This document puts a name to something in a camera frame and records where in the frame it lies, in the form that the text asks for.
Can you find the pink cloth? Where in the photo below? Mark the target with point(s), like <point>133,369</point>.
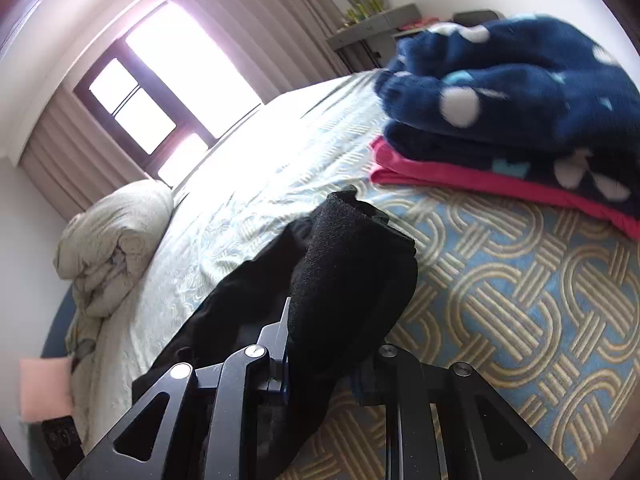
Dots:
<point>412,25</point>

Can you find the bed with patterned sheet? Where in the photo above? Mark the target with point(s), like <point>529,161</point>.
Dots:
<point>500,285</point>

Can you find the black pants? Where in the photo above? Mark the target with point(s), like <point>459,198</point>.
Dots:
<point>350,280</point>

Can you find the beige curtain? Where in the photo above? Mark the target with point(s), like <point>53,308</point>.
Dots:
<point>260,15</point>
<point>65,160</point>

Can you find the window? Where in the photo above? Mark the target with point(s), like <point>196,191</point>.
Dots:
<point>150,60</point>

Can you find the navy polka-dot garment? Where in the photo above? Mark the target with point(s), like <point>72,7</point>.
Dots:
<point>525,90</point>

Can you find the blue headboard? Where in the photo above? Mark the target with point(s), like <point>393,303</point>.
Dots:
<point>55,330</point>

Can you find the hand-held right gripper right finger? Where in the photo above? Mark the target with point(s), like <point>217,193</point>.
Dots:
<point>395,375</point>

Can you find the folded patterned duvet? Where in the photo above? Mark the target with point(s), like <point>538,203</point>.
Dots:
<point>115,240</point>

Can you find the pink pillow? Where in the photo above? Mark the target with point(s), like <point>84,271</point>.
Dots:
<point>45,387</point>

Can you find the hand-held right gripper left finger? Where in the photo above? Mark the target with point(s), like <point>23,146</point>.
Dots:
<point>272,360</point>

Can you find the black box with round dials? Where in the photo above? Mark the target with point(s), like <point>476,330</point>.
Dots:
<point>61,440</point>

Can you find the folded pink garment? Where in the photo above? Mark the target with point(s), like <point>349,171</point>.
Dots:
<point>400,172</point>

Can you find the green bottle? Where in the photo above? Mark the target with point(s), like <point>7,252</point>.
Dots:
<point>376,6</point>
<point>354,15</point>

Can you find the grey dressing table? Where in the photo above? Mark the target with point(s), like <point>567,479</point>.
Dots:
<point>380,21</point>

